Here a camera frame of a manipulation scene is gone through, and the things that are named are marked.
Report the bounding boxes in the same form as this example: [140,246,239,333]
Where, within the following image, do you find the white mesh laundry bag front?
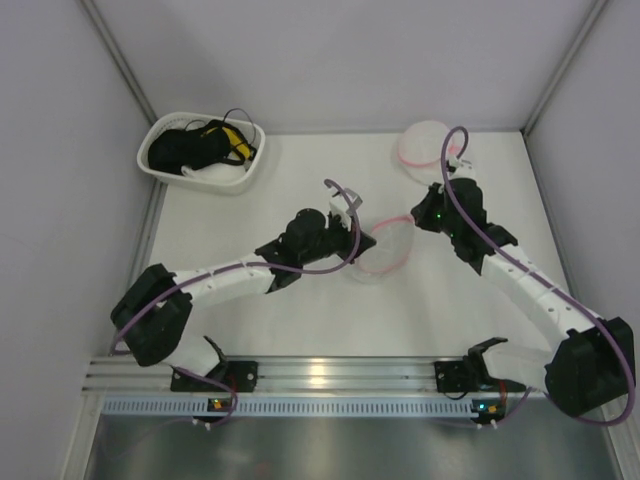
[347,214,415,284]

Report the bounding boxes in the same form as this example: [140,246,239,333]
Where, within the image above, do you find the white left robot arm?
[110,209,377,381]

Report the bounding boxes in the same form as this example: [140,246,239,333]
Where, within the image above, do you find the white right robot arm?
[411,178,635,418]

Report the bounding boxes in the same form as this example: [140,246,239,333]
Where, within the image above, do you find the white plastic laundry basket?
[137,108,266,195]

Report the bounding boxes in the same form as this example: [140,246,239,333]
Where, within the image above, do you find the yellow black garment in basket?
[203,124,254,163]

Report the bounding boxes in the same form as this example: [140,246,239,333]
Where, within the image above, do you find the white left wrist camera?
[329,189,362,230]

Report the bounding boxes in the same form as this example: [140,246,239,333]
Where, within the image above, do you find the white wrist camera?
[446,155,476,181]
[329,189,362,230]

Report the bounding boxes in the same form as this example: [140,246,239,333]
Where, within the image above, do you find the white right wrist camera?
[446,155,476,181]

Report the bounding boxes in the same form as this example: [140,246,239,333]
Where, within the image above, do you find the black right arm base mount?
[433,357,500,394]

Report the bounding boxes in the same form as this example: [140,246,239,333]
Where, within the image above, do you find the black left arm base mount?
[170,360,259,393]

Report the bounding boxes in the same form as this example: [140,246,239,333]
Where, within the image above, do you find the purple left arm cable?
[110,178,362,429]

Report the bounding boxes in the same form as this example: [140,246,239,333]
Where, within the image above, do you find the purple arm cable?
[440,125,636,429]
[110,178,362,429]

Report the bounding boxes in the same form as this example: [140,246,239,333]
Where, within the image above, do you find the aluminium corner post right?
[520,0,611,138]

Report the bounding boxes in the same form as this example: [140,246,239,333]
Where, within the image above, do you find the aluminium corner post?
[77,0,158,125]
[520,0,611,138]

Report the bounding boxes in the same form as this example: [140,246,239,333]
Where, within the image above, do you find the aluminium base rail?
[82,354,624,399]

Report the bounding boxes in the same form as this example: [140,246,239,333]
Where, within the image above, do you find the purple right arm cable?
[440,125,636,429]

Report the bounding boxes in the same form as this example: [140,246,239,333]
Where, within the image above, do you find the grey slotted cable duct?
[102,397,481,417]

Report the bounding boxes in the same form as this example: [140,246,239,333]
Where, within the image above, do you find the aluminium corner post left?
[77,0,158,125]

